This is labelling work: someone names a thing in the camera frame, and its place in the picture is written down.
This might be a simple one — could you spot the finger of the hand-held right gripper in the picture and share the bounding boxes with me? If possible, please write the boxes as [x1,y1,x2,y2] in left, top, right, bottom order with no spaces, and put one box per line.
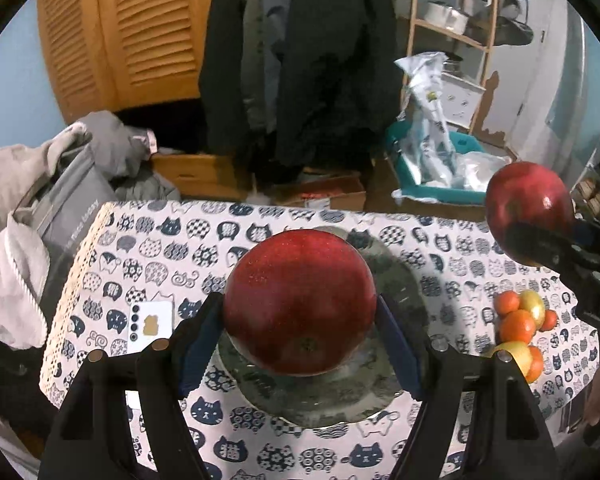
[571,212,600,261]
[503,222,598,283]

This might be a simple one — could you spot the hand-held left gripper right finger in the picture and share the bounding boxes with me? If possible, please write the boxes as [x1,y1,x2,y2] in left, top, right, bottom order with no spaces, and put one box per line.
[377,291,565,480]

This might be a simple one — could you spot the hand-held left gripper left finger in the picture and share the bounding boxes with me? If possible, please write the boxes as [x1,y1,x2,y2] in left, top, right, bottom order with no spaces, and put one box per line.
[39,291,227,480]

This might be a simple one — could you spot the large orange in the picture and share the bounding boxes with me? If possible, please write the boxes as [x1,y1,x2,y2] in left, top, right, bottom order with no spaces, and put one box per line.
[500,309,538,345]

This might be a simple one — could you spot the yellow green apple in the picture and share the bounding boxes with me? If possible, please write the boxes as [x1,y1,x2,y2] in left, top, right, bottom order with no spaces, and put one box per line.
[485,341,533,378]

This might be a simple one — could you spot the large red apple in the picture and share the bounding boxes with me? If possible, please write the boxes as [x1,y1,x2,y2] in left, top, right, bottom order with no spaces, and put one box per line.
[223,229,378,377]

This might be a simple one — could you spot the round glass plate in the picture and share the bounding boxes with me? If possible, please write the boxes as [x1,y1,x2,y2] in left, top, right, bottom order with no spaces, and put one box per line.
[217,227,429,429]

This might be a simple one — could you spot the person's right hand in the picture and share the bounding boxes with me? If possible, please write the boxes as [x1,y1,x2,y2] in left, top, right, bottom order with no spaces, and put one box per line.
[583,389,600,427]

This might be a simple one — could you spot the white sticker card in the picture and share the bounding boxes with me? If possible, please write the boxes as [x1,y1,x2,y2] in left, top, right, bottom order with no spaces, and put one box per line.
[128,300,174,356]

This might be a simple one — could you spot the shoe rack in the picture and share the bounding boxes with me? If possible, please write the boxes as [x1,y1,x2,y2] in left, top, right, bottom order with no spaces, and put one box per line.
[569,109,600,226]

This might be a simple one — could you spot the large yellow apple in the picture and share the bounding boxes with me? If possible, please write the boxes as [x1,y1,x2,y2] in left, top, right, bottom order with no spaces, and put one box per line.
[518,289,547,325]

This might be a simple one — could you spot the clear plastic bag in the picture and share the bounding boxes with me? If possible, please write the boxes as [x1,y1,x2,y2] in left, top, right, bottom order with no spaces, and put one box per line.
[450,152,512,192]

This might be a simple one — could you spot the cat print tablecloth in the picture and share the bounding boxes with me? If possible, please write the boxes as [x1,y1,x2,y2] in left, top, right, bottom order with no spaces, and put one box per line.
[39,200,600,480]

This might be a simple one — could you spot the teal plastic bin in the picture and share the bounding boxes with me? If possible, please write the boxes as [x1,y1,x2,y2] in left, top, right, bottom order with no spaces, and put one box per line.
[384,120,512,206]

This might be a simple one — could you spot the white drawer cabinet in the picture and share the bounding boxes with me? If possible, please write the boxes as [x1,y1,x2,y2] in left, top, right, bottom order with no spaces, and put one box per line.
[439,72,487,131]

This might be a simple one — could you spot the cardboard box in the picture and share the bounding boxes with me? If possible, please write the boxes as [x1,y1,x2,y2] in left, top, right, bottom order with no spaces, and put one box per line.
[274,175,367,211]
[151,152,252,202]

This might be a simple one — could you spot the silver printed plastic bag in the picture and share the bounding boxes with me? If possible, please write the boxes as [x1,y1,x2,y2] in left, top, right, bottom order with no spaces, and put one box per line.
[394,52,462,187]

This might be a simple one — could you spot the grey clothes pile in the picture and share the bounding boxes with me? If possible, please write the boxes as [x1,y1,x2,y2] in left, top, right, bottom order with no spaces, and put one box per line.
[0,110,182,351]

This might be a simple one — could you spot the wooden shelf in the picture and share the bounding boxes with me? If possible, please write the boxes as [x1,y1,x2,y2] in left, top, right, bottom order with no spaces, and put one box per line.
[404,0,501,133]

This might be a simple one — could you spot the metal pot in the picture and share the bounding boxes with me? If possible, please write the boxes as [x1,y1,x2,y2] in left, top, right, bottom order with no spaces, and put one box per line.
[424,1,470,34]

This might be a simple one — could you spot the hanging dark coats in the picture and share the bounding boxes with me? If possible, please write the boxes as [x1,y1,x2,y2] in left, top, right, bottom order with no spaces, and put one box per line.
[198,0,407,173]

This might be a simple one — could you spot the wooden louvered door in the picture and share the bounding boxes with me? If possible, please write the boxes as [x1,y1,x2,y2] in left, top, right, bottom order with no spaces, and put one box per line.
[36,0,217,111]

